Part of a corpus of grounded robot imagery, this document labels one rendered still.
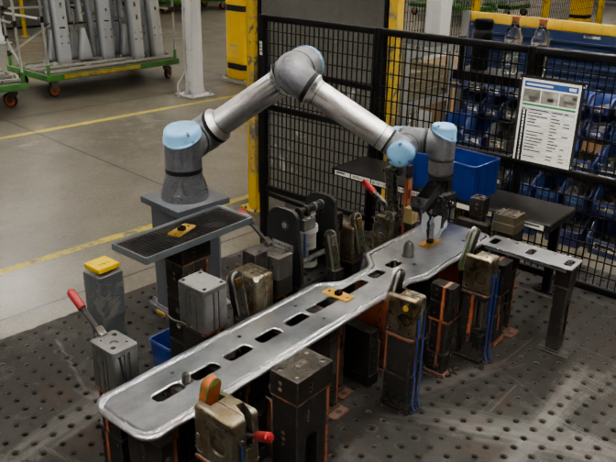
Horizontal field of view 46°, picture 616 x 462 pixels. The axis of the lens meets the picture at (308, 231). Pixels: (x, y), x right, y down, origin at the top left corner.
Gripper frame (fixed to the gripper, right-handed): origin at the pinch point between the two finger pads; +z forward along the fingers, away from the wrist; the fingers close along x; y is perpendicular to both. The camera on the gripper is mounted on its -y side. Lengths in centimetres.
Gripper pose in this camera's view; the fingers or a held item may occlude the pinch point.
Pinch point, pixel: (430, 236)
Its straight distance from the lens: 227.1
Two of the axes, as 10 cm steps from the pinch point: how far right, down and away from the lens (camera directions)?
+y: 6.4, -2.8, 7.2
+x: -7.7, -2.6, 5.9
